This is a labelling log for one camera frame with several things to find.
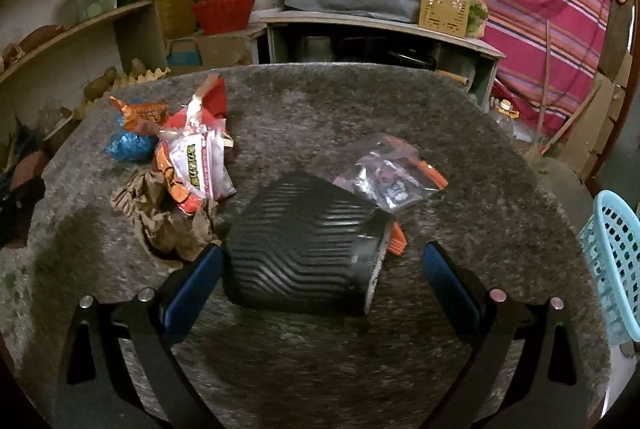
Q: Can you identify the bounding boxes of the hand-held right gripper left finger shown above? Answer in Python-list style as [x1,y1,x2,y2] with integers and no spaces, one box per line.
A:
[55,244,226,429]

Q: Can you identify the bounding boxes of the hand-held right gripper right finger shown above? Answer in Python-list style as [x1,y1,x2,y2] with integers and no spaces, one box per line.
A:
[422,241,593,429]

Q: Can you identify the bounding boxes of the black ribbed paper cup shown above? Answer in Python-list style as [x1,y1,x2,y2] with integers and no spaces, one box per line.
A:
[223,171,396,316]

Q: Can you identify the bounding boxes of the blue plastic bag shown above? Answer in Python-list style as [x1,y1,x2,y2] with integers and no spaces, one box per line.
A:
[104,128,157,162]

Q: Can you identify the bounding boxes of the light blue plastic basket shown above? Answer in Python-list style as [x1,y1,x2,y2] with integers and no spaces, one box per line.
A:
[577,189,640,348]

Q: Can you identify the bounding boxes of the maroon cloth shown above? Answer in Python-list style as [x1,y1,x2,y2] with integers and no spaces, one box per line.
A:
[164,74,229,130]

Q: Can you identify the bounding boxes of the small orange plastic piece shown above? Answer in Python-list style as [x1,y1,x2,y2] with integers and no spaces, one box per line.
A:
[389,221,409,257]

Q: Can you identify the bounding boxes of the crumpled brown paper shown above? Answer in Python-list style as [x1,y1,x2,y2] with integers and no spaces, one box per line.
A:
[111,168,222,263]

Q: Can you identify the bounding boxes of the white and orange snack wrapper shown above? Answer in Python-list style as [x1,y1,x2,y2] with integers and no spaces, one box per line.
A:
[154,109,239,216]

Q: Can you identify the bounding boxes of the clear plastic bag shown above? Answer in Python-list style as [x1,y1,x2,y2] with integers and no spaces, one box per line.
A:
[310,133,449,213]

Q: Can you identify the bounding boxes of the clear plastic bottle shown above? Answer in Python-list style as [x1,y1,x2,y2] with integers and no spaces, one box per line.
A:
[491,98,522,137]

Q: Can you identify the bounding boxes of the broom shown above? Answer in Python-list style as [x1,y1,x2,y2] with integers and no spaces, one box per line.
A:
[525,20,603,160]

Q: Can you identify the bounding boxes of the stack of cardboard boxes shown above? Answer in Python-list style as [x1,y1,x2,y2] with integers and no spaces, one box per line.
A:
[570,0,636,182]

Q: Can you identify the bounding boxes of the brown cardboard box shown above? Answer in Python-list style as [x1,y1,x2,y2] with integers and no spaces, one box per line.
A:
[166,25,267,70]

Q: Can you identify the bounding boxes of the low wooden shelf table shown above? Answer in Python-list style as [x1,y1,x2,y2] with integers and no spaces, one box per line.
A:
[257,10,507,112]

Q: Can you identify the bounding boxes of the green leafy vegetables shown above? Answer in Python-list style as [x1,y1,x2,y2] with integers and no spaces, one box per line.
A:
[466,0,489,36]

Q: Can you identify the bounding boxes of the wooden utensil holder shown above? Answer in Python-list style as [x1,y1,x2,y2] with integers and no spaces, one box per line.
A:
[418,0,472,38]

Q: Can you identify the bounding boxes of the red plastic basket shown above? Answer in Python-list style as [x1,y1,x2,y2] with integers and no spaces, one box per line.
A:
[191,0,258,36]

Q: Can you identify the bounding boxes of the wooden wall shelf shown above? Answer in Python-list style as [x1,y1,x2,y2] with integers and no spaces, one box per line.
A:
[0,0,168,120]

